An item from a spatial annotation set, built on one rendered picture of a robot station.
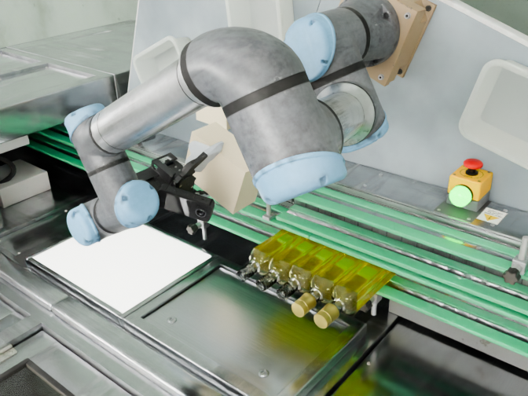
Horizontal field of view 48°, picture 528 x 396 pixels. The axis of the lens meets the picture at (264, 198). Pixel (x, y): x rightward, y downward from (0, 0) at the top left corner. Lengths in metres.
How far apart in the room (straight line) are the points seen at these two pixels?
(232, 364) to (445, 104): 0.73
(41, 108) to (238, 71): 1.33
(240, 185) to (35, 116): 0.92
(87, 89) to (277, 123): 1.41
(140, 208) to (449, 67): 0.72
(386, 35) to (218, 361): 0.76
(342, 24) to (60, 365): 0.96
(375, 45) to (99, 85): 1.12
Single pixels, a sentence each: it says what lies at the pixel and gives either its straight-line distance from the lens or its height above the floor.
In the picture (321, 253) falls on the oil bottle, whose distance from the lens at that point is 1.37.
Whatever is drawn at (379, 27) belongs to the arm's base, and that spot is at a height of 0.90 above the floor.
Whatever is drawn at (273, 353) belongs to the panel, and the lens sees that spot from 1.33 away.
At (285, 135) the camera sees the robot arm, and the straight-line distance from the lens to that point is 0.70.
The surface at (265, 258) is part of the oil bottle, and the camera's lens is 1.36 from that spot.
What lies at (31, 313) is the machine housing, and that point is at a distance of 1.61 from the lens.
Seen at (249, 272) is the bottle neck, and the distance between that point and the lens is 1.35.
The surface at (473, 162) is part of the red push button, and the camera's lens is 1.32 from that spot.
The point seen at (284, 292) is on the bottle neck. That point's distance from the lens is 1.28.
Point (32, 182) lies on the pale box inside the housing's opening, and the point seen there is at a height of 1.06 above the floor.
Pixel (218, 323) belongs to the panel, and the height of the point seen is 1.19.
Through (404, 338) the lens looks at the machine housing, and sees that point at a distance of 1.45.
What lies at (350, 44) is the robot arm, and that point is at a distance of 1.14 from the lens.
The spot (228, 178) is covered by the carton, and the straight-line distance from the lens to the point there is 1.25.
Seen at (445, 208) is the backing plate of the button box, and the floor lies 0.85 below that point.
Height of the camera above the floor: 1.95
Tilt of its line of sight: 43 degrees down
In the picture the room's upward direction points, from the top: 121 degrees counter-clockwise
